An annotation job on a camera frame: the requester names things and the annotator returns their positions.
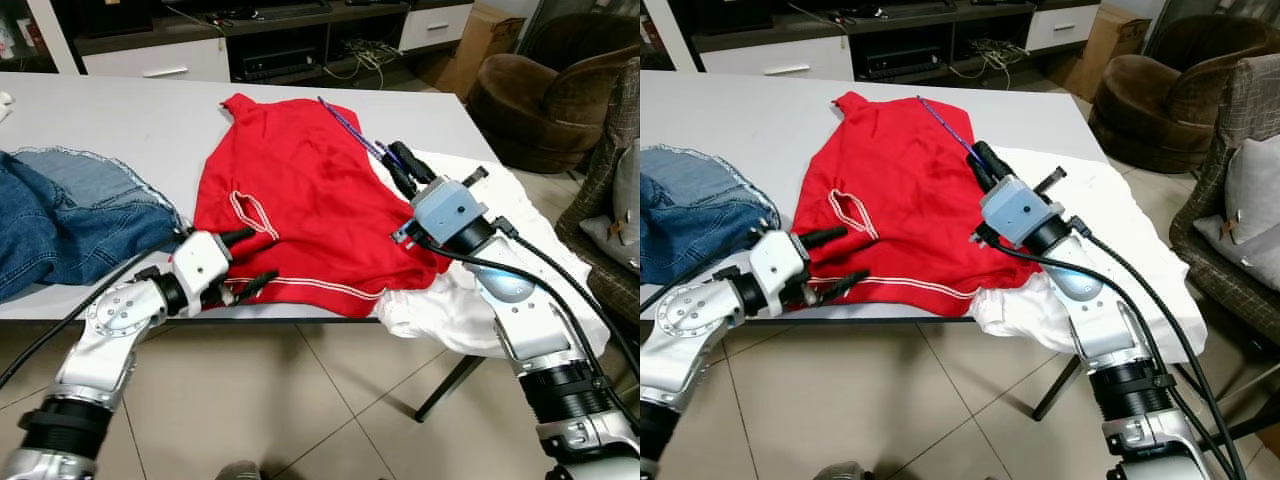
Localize wide white cabinet drawer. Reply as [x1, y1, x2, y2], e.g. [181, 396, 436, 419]
[698, 35, 843, 79]
[82, 38, 233, 83]

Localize small white cabinet drawer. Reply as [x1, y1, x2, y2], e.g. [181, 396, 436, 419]
[1025, 5, 1101, 51]
[398, 3, 474, 53]

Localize red shirt white trim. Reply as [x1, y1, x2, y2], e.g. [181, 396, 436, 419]
[790, 90, 1041, 319]
[193, 92, 453, 319]

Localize blue denim jacket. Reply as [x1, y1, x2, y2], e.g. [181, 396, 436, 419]
[0, 147, 188, 303]
[640, 145, 783, 286]

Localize tall cardboard box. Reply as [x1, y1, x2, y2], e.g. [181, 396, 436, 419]
[420, 0, 528, 101]
[1060, 0, 1156, 99]

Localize grey wicker chair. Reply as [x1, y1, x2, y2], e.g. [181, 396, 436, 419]
[555, 58, 641, 323]
[1168, 52, 1280, 346]

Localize brown armchair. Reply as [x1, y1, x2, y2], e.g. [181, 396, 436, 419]
[467, 12, 641, 174]
[1088, 12, 1280, 169]

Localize white cable tangle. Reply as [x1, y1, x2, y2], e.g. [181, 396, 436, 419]
[325, 38, 396, 83]
[955, 38, 1026, 81]

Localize black table leg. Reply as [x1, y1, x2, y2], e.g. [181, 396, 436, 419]
[413, 353, 483, 423]
[1030, 355, 1086, 421]

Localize white TV cabinet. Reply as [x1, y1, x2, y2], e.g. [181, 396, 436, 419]
[25, 0, 476, 86]
[645, 0, 1101, 81]

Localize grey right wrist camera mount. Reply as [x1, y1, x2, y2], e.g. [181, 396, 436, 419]
[978, 175, 1063, 246]
[410, 178, 488, 241]

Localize black AV receiver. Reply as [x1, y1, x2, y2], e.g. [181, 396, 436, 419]
[862, 45, 946, 81]
[240, 45, 323, 83]

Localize purple clothes hanger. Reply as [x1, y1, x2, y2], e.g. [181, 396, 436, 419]
[916, 95, 979, 156]
[316, 95, 391, 161]

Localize grey cushion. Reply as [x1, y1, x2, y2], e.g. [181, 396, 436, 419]
[578, 140, 641, 273]
[1192, 135, 1280, 266]

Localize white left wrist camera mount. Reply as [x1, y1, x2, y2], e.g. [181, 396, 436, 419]
[748, 232, 809, 306]
[172, 230, 233, 306]

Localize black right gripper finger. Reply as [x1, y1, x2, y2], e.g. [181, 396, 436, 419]
[973, 140, 1013, 183]
[966, 157, 1001, 197]
[385, 158, 421, 201]
[390, 140, 438, 187]

